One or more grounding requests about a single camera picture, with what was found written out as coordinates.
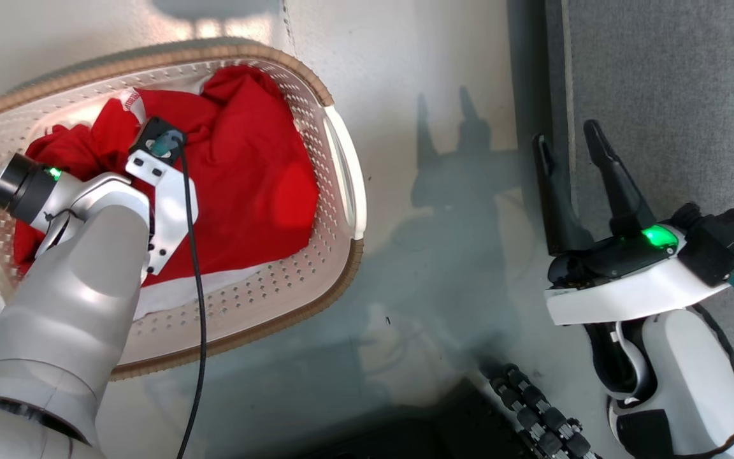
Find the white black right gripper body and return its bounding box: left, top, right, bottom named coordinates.
left=545, top=223, right=732, bottom=326

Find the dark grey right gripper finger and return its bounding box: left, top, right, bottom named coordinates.
left=532, top=132, right=594, bottom=256
left=583, top=119, right=658, bottom=237

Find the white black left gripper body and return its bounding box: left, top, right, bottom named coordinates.
left=0, top=150, right=199, bottom=285

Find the red garment with white trim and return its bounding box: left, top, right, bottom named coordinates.
left=13, top=64, right=320, bottom=319

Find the white perforated laundry basket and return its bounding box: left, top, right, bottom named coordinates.
left=0, top=38, right=368, bottom=382

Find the grey fabric sofa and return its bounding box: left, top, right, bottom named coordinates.
left=507, top=0, right=734, bottom=409

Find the teal left camera connector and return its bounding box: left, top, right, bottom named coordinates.
left=150, top=131, right=184, bottom=157

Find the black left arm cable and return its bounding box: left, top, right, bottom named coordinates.
left=176, top=137, right=208, bottom=459

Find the black ribbed cable chain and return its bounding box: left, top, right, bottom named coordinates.
left=488, top=363, right=599, bottom=459

